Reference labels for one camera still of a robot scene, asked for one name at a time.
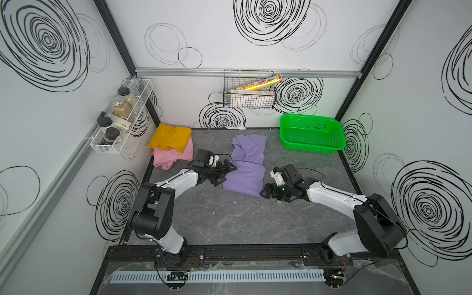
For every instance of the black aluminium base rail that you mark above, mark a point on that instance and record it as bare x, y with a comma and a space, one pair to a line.
310, 254

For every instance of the white slotted cable duct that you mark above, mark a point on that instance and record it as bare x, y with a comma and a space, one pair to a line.
218, 276

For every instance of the spice jar black lid far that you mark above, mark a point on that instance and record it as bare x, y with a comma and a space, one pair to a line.
128, 97

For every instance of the spice jar black lid middle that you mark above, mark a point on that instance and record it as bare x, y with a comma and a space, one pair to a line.
104, 123

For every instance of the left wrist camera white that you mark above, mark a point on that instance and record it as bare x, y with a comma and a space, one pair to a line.
213, 161

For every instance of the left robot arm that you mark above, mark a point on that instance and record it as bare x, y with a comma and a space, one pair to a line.
151, 214

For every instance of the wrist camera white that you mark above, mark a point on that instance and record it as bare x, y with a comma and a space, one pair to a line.
278, 178
213, 161

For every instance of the yellow foil roll box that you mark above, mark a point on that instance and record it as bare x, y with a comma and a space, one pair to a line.
271, 81

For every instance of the grey box in wire basket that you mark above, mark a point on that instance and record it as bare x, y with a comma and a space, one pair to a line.
251, 99

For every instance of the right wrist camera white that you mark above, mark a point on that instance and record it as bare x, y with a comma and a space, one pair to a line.
278, 178

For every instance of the purple t-shirt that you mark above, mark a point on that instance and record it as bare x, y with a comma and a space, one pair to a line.
248, 157

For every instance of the spice jar black lid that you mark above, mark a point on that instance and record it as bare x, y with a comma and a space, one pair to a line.
128, 97
110, 136
104, 123

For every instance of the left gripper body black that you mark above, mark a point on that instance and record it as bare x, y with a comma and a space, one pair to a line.
214, 173

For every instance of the folded pink t-shirt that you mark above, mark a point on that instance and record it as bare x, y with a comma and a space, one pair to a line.
166, 159

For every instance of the white wire spice shelf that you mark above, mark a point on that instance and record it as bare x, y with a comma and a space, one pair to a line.
124, 124

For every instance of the folded yellow t-shirt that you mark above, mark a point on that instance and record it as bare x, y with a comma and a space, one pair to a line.
168, 137

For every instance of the green plastic basket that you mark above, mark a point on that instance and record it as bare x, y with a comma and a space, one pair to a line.
311, 134

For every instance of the spice jar tan contents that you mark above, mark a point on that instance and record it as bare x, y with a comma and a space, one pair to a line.
121, 108

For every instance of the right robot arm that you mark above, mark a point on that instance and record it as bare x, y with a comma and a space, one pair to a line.
378, 229

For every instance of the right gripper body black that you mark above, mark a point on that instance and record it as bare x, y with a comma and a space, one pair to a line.
280, 192

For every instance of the spice jar black lid near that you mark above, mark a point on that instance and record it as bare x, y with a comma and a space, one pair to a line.
110, 136

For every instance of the black wire wall basket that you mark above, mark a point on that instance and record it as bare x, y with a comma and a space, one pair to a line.
234, 79

